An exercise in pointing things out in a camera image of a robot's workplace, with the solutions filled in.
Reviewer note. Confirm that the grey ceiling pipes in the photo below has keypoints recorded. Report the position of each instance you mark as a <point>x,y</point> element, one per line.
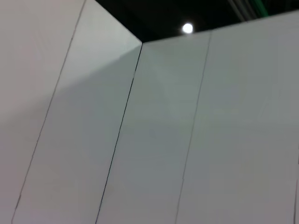
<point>243,9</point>

